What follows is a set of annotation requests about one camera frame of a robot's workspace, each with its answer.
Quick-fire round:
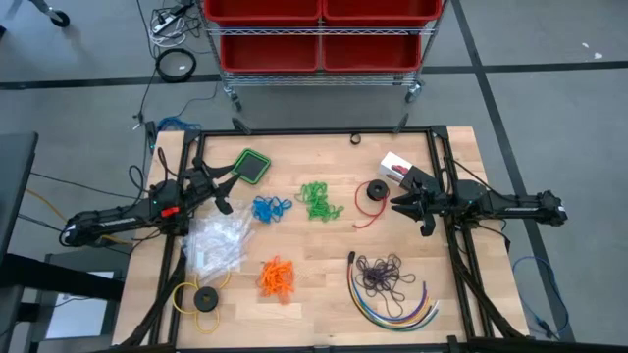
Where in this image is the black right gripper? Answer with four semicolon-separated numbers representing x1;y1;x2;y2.
391;181;450;223

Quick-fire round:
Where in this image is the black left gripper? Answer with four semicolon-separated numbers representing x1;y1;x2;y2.
181;157;241;198

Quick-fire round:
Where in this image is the blue rubber bands pile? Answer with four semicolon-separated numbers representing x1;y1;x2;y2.
251;195;293;225

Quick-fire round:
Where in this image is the clear plastic bags pile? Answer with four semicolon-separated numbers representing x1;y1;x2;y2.
182;198;255;284

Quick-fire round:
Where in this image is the dark purple rubber bands pile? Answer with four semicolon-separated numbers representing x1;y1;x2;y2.
353;253;417;318

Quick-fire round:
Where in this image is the green rubber bands pile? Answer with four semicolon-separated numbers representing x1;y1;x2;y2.
294;181;344;223

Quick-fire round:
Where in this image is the orange rubber bands pile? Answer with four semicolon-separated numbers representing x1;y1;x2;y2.
256;255;296;305

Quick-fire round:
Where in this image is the black pad with green rim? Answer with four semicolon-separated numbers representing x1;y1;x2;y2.
230;148;273;186

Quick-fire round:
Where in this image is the white cardboard box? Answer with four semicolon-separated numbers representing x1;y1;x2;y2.
378;150;412;185

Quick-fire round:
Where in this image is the red plastic bin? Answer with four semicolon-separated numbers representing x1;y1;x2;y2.
320;33;424;74
219;33;322;75
202;0;323;27
322;0;445;27

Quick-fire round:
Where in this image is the white power strip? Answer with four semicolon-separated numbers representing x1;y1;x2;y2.
150;14;179;35

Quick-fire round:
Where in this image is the black low furniture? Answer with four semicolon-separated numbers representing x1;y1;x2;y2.
0;252;127;353

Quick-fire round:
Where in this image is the black desk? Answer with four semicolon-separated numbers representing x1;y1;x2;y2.
0;130;40;261

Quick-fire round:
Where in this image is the black chair caster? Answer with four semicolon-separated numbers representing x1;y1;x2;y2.
27;0;72;28

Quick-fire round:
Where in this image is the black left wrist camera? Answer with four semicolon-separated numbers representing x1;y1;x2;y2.
214;193;235;216

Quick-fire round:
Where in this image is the black spool of red wire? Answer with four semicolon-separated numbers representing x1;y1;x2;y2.
352;178;393;230

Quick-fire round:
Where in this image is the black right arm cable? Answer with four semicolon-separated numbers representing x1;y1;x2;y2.
443;155;493;192

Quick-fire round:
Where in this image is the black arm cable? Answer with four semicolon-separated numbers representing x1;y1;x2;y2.
443;155;493;192
128;145;173;197

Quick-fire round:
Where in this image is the blue cable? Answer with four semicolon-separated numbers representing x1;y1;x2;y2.
156;116;203;133
511;255;571;340

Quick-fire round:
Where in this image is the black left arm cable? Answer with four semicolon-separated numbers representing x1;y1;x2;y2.
128;145;173;197

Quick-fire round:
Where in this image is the thin black hanging cable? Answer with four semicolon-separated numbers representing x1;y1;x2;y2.
131;0;158;131

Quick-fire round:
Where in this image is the multicolour cable bundle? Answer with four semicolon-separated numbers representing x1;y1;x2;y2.
346;251;441;333

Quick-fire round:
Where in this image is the black spool of yellow wire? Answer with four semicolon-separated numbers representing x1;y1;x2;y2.
171;268;233;336

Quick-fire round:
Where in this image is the large black ring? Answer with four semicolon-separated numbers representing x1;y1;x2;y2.
155;47;197;83

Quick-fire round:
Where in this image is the chrome wire shelf cart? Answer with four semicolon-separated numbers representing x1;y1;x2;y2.
195;0;450;113

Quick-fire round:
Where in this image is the white cable coil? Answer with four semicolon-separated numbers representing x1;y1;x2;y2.
148;17;188;49

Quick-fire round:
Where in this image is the yellow cable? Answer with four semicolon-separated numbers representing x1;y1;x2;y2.
26;188;133;245

